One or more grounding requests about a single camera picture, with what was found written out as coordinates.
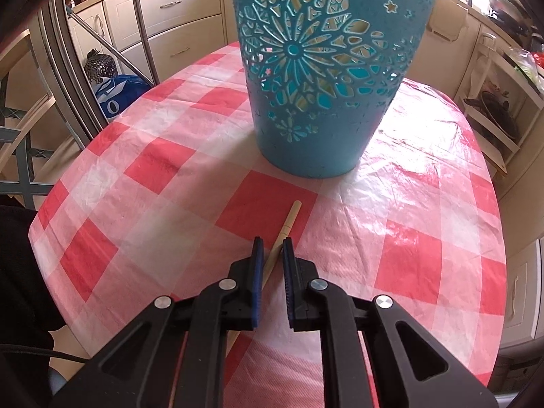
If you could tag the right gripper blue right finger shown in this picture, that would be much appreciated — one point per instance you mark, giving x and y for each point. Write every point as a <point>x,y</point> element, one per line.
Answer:
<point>316,305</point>

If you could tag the teal perforated utensil holder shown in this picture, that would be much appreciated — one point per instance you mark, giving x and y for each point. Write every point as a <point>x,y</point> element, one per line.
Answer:
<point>321,75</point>

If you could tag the white hanging trash bin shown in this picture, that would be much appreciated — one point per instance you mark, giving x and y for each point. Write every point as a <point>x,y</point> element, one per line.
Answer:
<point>447,19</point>

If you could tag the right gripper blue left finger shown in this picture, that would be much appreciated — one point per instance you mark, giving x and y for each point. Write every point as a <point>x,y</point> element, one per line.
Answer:
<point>231,304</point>

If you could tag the wooden chopstick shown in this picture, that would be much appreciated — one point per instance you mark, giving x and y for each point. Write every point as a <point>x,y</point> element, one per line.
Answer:
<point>270,263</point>

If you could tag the pink checkered plastic tablecloth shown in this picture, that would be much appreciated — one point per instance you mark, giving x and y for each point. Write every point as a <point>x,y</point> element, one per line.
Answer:
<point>165,198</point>

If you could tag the white shelf cart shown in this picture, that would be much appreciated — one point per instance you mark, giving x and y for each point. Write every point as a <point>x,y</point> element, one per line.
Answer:
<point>501,96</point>

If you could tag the black mesh bag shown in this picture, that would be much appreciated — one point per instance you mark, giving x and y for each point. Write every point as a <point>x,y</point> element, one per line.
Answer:
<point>99,65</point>

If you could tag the wooden chair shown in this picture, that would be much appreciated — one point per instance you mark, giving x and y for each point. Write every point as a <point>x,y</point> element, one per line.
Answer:
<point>16,139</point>

